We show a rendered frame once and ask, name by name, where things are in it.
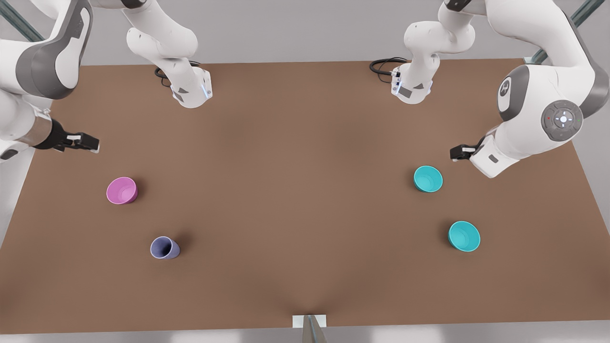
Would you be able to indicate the lavender blue cup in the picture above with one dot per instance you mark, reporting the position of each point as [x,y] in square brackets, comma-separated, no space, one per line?
[164,248]

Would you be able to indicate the silver frame post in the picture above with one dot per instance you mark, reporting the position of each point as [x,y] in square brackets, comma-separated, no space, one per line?
[584,12]
[312,328]
[21,21]

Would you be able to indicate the pink bowl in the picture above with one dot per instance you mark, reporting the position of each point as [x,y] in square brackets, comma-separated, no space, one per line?
[121,191]

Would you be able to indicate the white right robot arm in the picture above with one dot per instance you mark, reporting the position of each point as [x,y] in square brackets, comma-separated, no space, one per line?
[43,62]

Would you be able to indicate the teal bowl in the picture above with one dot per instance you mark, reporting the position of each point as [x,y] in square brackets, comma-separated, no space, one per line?
[428,179]
[464,236]

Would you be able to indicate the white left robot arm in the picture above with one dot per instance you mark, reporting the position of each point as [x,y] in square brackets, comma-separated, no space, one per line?
[548,57]

